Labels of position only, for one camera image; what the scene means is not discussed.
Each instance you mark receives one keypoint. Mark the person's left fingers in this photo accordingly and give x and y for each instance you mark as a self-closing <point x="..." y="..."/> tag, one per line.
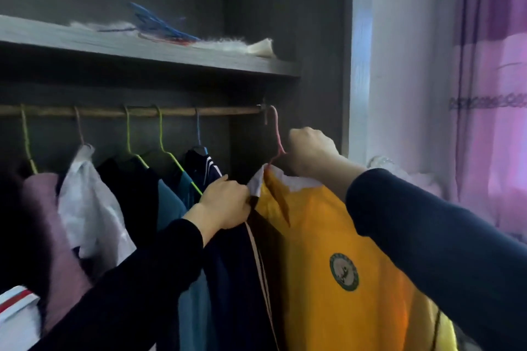
<point x="242" y="202"/>

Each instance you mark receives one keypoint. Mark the yellow jacket with round badge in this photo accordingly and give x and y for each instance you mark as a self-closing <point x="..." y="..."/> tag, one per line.
<point x="329" y="219"/>

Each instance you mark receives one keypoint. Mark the teal garment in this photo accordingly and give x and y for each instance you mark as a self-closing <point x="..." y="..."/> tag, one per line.
<point x="171" y="202"/>

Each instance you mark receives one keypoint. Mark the bundle of blue hangers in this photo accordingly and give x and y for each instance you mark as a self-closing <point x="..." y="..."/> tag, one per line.
<point x="158" y="28"/>

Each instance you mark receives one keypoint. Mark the black garment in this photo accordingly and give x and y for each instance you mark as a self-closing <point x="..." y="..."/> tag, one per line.
<point x="127" y="194"/>

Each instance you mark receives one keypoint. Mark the person's left forearm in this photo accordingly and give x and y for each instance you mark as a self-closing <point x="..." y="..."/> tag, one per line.
<point x="136" y="280"/>

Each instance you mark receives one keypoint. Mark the white bedding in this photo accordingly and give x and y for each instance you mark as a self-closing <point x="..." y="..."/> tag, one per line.
<point x="411" y="180"/>

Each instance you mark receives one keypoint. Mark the pink and purple curtain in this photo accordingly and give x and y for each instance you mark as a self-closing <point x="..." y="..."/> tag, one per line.
<point x="494" y="116"/>

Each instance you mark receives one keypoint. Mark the person's left hand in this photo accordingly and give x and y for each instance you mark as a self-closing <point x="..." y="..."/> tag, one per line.
<point x="224" y="202"/>

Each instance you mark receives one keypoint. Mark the wooden clothes rod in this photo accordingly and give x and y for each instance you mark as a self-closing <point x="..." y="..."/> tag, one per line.
<point x="103" y="111"/>

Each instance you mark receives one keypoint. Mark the navy garment with white stripes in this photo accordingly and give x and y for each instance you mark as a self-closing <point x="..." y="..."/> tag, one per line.
<point x="232" y="285"/>

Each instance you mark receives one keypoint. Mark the dark grey wardrobe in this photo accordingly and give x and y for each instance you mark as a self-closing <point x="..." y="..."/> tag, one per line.
<point x="288" y="13"/>

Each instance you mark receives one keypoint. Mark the pink garment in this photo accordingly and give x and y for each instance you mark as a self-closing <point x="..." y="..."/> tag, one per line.
<point x="57" y="248"/>

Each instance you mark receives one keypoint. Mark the white garment with red stripe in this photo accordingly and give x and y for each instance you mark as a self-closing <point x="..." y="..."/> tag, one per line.
<point x="16" y="318"/>

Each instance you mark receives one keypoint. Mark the person's right fingers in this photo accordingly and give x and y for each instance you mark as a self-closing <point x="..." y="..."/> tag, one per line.
<point x="294" y="149"/>

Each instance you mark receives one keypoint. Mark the person's right forearm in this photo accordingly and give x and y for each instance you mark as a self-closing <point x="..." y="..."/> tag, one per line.
<point x="432" y="239"/>

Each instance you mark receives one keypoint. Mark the white fluffy cloth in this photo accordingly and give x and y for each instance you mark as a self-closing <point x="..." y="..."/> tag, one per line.
<point x="234" y="45"/>

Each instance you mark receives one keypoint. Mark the grey wardrobe shelf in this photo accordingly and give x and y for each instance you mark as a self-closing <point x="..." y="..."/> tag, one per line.
<point x="123" y="48"/>

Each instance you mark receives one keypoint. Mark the person's right hand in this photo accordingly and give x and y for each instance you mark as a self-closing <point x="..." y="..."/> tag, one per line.
<point x="311" y="151"/>

